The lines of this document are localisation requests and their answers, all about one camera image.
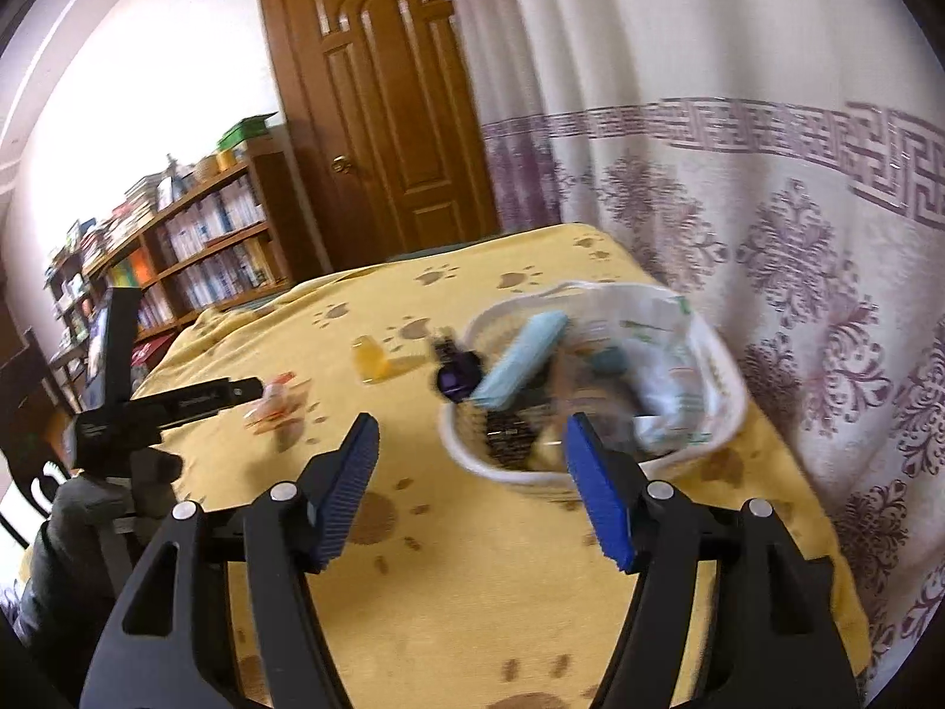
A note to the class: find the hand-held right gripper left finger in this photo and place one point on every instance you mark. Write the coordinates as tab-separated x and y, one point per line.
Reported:
343	491

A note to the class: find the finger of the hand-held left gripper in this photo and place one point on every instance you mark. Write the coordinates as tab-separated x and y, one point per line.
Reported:
207	402
117	340

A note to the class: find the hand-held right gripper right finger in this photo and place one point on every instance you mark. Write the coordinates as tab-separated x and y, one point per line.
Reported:
599	495

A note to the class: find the red and white snack packet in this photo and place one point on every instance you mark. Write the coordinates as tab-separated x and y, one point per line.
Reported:
274	406

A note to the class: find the clear packet of dark brownie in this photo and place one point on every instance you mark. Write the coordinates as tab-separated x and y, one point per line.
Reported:
509	436

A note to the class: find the white and green snack packet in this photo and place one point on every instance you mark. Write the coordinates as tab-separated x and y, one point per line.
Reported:
664	384

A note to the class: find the light blue snack packet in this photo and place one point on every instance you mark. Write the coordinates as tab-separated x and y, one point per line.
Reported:
517	362

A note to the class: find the dark purple snack packet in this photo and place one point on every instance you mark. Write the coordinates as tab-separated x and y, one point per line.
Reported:
458	377

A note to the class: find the white plastic lattice basket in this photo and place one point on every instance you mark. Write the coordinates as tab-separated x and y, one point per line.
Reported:
727	377

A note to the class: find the person's left forearm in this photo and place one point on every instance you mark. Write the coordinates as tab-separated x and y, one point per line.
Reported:
66	554

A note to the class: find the person's left hand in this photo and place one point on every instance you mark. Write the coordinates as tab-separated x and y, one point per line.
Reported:
156	484

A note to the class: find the red box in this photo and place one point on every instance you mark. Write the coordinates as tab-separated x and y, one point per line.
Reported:
151	351

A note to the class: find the black chair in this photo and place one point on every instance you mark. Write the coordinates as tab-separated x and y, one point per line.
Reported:
29	384

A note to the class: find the yellow jelly cup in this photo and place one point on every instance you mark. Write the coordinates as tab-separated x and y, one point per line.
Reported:
371	358

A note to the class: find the rows of books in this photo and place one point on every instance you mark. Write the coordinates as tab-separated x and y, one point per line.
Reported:
214	221

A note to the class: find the yellow paw print blanket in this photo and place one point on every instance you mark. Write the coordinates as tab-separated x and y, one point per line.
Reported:
472	605

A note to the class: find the brown wooden bookshelf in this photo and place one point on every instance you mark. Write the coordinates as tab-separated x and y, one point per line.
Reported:
288	214

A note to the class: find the green box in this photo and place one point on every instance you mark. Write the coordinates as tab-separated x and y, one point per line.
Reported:
240	134

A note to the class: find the brass door knob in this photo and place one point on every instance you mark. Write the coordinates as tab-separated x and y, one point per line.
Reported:
340	165

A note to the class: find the brown wooden door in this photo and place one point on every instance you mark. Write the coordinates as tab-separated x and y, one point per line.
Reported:
391	125

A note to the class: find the white curtain with purple pattern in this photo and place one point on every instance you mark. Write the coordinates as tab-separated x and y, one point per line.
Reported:
738	29

